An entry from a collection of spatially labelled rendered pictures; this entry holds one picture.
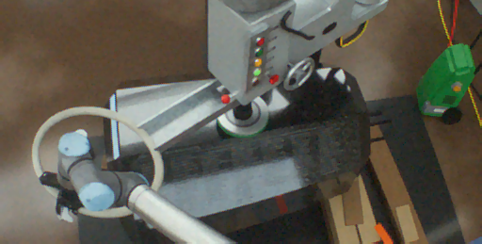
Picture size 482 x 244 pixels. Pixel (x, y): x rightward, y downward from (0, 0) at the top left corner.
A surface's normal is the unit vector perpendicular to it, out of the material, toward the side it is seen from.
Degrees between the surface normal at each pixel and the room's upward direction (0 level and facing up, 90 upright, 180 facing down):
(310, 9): 4
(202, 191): 45
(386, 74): 0
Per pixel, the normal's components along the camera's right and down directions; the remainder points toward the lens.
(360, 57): 0.04, -0.57
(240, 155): 0.20, 0.16
